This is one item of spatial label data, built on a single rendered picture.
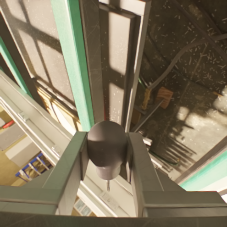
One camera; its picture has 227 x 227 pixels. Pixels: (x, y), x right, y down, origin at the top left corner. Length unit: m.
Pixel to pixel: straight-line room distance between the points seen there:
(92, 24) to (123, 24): 0.31
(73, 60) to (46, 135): 0.34
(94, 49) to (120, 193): 0.33
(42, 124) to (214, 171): 0.48
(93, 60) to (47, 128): 0.35
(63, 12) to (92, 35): 0.04
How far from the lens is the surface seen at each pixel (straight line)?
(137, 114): 1.20
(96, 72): 0.24
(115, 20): 0.53
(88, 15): 0.20
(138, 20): 0.51
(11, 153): 9.93
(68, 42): 0.21
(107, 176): 0.18
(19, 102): 0.65
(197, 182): 0.22
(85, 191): 0.86
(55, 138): 0.51
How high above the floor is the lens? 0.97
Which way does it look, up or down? 28 degrees down
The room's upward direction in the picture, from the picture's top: 132 degrees counter-clockwise
